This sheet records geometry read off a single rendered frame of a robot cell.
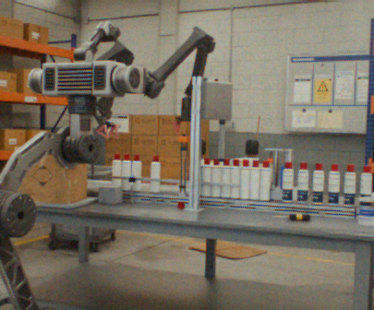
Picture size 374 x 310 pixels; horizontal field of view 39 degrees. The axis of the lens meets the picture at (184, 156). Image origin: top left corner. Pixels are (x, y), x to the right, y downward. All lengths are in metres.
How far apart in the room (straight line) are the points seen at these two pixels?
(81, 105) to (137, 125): 4.06
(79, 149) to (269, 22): 5.39
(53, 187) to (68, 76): 0.57
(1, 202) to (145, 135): 4.52
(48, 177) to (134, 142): 3.90
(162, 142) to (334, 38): 2.63
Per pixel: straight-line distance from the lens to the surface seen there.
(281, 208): 2.69
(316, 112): 7.07
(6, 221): 2.12
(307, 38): 7.34
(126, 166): 2.96
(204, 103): 2.63
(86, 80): 2.46
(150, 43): 8.32
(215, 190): 2.78
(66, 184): 2.67
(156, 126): 6.40
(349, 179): 2.68
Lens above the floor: 1.24
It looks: 3 degrees down
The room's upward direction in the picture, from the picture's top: 2 degrees clockwise
